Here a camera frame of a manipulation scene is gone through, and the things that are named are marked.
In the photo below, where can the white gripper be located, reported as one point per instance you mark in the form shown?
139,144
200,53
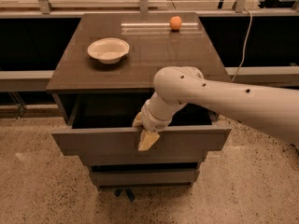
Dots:
151,120

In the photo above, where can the grey top drawer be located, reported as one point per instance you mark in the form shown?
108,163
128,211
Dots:
100,132

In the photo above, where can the grey drawer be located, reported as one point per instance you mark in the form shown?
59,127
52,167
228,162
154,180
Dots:
144,178
100,132

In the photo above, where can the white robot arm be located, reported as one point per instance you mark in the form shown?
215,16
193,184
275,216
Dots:
272,111

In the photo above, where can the grey bottom drawer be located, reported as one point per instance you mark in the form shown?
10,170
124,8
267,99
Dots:
144,178

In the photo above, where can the grey drawer cabinet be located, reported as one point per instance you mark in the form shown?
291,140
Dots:
152,46

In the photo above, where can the blue tape cross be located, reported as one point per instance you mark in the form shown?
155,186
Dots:
128,192

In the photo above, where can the white bowl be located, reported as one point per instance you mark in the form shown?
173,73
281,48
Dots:
108,50

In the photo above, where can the orange fruit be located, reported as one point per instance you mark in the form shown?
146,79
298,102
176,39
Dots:
175,23

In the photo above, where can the metal window railing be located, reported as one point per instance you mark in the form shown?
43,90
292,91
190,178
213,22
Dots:
143,3

